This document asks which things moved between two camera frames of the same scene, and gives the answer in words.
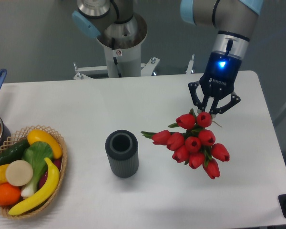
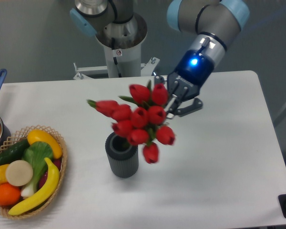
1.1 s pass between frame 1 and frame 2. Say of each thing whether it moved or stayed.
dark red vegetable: stayed
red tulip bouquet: moved
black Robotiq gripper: moved
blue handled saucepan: stayed
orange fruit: stayed
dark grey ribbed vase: stayed
